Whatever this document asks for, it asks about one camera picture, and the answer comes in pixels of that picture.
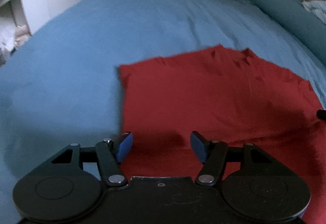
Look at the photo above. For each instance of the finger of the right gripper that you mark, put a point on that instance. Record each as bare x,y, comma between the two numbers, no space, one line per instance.
321,115

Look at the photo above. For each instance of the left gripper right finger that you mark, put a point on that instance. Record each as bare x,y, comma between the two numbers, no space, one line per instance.
213,156

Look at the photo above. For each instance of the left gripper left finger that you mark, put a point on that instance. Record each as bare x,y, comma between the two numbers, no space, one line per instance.
111,152

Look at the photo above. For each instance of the red cloth garment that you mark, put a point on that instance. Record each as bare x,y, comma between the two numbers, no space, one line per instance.
227,95

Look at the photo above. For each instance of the blue bed sheet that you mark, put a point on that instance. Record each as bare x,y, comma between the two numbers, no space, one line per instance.
62,85

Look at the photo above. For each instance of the teal bolster cushion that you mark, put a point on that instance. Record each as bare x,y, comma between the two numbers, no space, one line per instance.
292,16

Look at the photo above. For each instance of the light blue crumpled blanket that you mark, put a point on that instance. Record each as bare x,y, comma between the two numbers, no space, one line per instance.
316,7

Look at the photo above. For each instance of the white shelf unit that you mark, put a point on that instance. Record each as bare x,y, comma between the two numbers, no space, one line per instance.
20,19

